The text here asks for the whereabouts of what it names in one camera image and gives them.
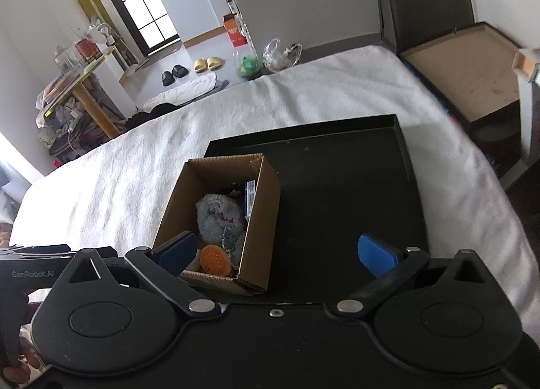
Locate left black slipper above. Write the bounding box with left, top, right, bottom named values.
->
left=161, top=71, right=176, bottom=87

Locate gold-legged side table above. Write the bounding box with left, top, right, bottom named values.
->
left=35, top=45, right=124, bottom=141

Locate orange red box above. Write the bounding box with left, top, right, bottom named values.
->
left=222, top=13, right=248, bottom=47

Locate blue tissue pack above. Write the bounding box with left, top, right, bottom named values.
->
left=243, top=180, right=256, bottom=220

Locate black shallow tray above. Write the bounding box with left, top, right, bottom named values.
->
left=205, top=115, right=428, bottom=303

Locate right black slipper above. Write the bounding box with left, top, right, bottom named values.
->
left=171, top=65, right=189, bottom=78

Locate left yellow slipper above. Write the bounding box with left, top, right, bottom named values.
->
left=193, top=58, right=208, bottom=74

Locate green plastic bag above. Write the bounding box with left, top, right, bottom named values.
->
left=236, top=53, right=263, bottom=80

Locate brown cardboard board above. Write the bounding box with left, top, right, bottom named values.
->
left=401, top=23, right=519, bottom=126

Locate clear plastic bag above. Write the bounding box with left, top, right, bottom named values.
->
left=263, top=38, right=303, bottom=73

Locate white floor mat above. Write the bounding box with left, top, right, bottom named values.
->
left=140, top=72, right=217, bottom=113

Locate person's left hand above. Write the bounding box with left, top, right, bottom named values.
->
left=0, top=303, right=48, bottom=387

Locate brown cardboard box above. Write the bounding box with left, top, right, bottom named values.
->
left=153, top=154, right=280, bottom=296

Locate black slipper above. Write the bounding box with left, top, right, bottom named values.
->
left=161, top=71, right=176, bottom=87
left=171, top=65, right=189, bottom=78

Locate orange round plush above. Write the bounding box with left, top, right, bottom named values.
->
left=199, top=245, right=233, bottom=277

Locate dark grey knitted cloth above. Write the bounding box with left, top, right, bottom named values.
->
left=221, top=226, right=245, bottom=270

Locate white cabinet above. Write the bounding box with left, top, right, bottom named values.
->
left=161, top=0, right=233, bottom=48

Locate grey plush toy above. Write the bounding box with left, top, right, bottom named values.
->
left=196, top=193, right=245, bottom=248

